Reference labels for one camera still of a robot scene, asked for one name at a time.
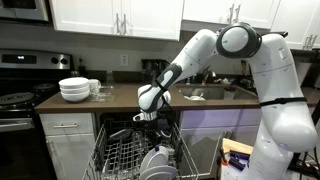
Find stack of white bowls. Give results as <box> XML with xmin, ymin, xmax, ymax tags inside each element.
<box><xmin>59</xmin><ymin>77</ymin><xmax>90</xmax><ymax>102</ymax></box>

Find dishwasher lower wire rack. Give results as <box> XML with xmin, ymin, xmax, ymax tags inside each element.
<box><xmin>81</xmin><ymin>124</ymin><xmax>199</xmax><ymax>180</ymax></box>

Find kitchen sink basin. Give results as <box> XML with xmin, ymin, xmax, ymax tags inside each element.
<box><xmin>178</xmin><ymin>85</ymin><xmax>257</xmax><ymax>100</ymax></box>

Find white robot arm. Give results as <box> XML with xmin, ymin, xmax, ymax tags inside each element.
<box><xmin>138</xmin><ymin>22</ymin><xmax>318</xmax><ymax>180</ymax></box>

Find black toaster appliance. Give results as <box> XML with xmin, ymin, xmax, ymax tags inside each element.
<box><xmin>141</xmin><ymin>59</ymin><xmax>169</xmax><ymax>72</ymax></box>

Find white plate rear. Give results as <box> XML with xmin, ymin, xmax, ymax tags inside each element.
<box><xmin>139</xmin><ymin>165</ymin><xmax>177</xmax><ymax>180</ymax></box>

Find white plate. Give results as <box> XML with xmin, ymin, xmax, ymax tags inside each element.
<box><xmin>139</xmin><ymin>165</ymin><xmax>177</xmax><ymax>180</ymax></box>
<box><xmin>139</xmin><ymin>146</ymin><xmax>169</xmax><ymax>173</ymax></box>

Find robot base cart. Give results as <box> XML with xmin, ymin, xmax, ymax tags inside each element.
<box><xmin>216</xmin><ymin>138</ymin><xmax>253</xmax><ymax>180</ymax></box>

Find white plate front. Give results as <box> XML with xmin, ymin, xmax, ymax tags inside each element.
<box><xmin>139</xmin><ymin>146</ymin><xmax>169</xmax><ymax>173</ymax></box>

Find stainless steel stove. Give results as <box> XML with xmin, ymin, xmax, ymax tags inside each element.
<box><xmin>0</xmin><ymin>49</ymin><xmax>73</xmax><ymax>180</ymax></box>

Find wall power outlet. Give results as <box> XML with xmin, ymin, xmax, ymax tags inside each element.
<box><xmin>120</xmin><ymin>54</ymin><xmax>128</xmax><ymax>66</ymax></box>

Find white upper cabinets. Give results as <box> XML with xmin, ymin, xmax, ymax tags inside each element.
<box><xmin>49</xmin><ymin>0</ymin><xmax>319</xmax><ymax>46</ymax></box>

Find clear glass container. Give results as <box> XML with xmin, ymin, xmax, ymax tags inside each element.
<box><xmin>91</xmin><ymin>86</ymin><xmax>115</xmax><ymax>103</ymax></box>

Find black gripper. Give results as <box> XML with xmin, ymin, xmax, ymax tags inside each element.
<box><xmin>147</xmin><ymin>119</ymin><xmax>171</xmax><ymax>140</ymax></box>

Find white mug on counter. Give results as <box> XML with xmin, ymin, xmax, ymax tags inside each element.
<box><xmin>89</xmin><ymin>79</ymin><xmax>101</xmax><ymax>94</ymax></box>

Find sink faucet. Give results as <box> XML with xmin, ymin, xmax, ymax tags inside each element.
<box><xmin>201</xmin><ymin>66</ymin><xmax>216</xmax><ymax>85</ymax></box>

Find white lower cabinet drawers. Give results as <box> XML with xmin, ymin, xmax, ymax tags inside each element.
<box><xmin>40</xmin><ymin>113</ymin><xmax>95</xmax><ymax>180</ymax></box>

